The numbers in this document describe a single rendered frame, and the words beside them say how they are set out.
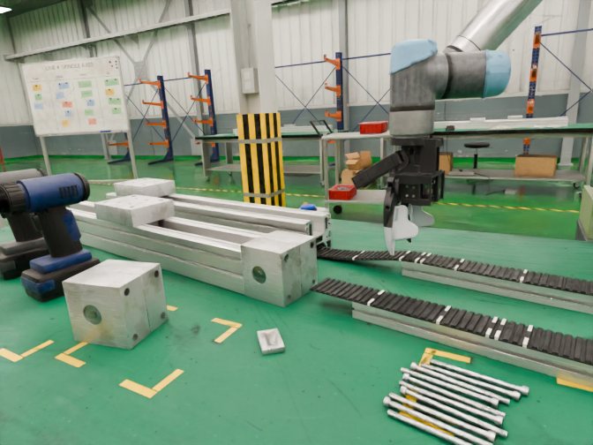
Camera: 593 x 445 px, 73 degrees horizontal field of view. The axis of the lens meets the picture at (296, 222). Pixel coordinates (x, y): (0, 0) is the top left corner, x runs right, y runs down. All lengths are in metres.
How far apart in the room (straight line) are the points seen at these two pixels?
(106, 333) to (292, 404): 0.30
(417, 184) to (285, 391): 0.41
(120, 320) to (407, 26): 8.30
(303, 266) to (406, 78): 0.35
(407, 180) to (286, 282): 0.27
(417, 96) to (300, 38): 8.79
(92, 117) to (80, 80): 0.50
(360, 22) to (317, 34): 0.96
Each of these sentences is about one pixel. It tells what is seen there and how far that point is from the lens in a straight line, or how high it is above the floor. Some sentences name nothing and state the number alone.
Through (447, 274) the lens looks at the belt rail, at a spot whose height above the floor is 0.80.
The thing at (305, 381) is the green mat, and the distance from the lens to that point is 0.51.
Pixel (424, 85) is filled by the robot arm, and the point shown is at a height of 1.12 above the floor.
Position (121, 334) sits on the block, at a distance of 0.62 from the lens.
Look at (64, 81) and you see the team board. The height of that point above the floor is 1.67.
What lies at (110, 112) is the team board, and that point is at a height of 1.23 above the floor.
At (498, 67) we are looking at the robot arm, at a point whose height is 1.14.
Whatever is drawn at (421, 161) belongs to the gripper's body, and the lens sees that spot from 0.72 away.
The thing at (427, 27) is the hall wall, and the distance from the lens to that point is 8.51.
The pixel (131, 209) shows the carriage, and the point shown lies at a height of 0.90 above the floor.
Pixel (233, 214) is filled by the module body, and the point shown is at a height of 0.86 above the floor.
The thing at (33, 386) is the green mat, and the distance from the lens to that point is 0.62.
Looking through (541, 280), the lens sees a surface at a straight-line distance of 0.74.
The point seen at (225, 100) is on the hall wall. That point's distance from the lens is 10.57.
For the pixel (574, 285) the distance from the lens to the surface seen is 0.74.
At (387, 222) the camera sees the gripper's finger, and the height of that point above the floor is 0.89.
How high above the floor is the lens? 1.09
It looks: 15 degrees down
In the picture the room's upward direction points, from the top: 3 degrees counter-clockwise
